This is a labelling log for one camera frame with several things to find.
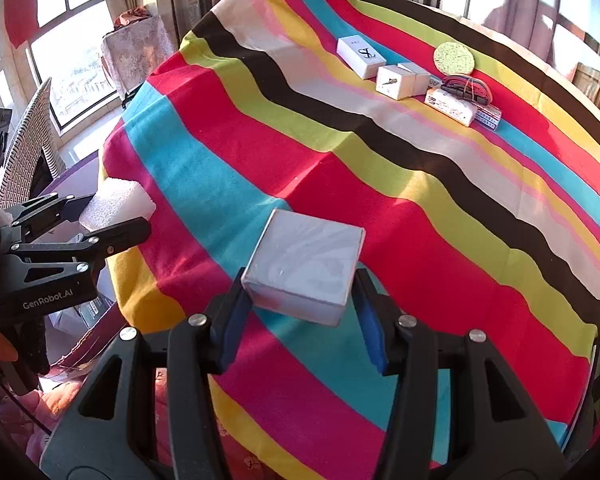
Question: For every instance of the side table with floral cloth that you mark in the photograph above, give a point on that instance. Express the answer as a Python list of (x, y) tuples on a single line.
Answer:
[(135, 50)]

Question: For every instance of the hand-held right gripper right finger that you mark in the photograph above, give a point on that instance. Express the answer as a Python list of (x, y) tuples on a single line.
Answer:
[(375, 330)]

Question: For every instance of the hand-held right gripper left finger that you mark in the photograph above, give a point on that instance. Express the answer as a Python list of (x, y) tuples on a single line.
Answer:
[(230, 330)]

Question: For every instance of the red hanging cloth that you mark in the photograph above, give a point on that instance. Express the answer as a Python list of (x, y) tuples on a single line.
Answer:
[(22, 10)]

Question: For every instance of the white square box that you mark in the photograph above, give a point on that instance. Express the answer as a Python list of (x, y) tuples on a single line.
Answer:
[(305, 260)]

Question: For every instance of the cream printed cube box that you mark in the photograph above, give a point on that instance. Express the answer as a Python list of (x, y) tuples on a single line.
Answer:
[(395, 82)]

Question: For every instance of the person's red clothing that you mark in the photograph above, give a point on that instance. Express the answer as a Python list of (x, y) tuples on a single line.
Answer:
[(40, 410)]

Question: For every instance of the green round sponge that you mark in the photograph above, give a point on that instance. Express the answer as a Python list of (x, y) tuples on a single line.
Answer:
[(453, 58)]

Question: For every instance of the white foam piece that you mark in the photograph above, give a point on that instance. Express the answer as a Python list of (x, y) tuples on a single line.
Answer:
[(115, 200)]

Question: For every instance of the white box with orange print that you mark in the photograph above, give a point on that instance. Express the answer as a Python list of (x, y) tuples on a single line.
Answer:
[(450, 106)]

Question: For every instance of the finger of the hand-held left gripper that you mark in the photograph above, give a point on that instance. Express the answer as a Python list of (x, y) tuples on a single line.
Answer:
[(125, 232), (45, 210)]

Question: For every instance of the brown cloth bundle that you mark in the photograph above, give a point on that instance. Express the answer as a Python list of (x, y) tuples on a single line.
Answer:
[(132, 16)]

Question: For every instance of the white box with black logo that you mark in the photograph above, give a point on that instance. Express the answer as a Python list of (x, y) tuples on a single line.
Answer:
[(360, 55)]

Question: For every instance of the purple plastic basin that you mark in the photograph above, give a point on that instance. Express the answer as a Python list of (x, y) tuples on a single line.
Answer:
[(67, 180)]

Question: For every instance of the patterned flat box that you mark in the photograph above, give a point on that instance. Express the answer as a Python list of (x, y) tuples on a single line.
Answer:
[(489, 117)]

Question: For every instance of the wicker chair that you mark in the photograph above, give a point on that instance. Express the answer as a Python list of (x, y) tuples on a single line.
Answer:
[(30, 135)]

